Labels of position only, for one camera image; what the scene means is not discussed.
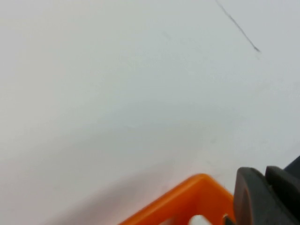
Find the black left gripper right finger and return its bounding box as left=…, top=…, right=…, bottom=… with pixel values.
left=265, top=155, right=300, bottom=225

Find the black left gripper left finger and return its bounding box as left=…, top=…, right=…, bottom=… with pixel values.
left=233, top=167, right=280, bottom=225

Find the orange plastic cutlery holder crate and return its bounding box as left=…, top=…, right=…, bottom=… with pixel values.
left=118, top=172, right=235, bottom=225

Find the white plastic knife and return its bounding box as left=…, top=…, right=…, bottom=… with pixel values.
left=188, top=215, right=211, bottom=225

